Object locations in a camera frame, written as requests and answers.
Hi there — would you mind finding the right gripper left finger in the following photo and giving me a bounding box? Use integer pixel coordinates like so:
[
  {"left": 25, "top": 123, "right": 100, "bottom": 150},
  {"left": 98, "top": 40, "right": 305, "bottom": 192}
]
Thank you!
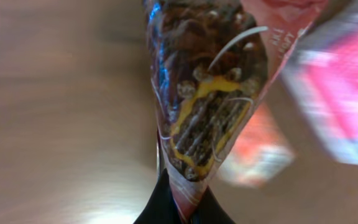
[{"left": 134, "top": 169, "right": 181, "bottom": 224}]

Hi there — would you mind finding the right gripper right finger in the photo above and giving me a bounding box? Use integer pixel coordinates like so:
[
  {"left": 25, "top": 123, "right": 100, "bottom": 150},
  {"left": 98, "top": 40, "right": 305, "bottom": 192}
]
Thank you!
[{"left": 193, "top": 187, "right": 235, "bottom": 224}]

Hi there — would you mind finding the small orange tissue pack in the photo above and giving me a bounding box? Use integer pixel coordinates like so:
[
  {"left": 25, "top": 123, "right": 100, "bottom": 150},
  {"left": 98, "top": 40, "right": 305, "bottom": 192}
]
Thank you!
[{"left": 218, "top": 103, "right": 295, "bottom": 188}]

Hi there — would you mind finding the orange snack bar wrapper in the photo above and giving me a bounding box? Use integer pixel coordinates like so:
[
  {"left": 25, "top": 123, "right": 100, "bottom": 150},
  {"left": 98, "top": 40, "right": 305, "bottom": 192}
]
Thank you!
[{"left": 142, "top": 0, "right": 326, "bottom": 223}]

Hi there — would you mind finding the purple white snack package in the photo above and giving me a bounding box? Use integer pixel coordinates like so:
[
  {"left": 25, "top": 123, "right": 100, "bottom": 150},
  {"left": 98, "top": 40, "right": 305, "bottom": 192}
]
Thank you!
[{"left": 282, "top": 1, "right": 358, "bottom": 165}]

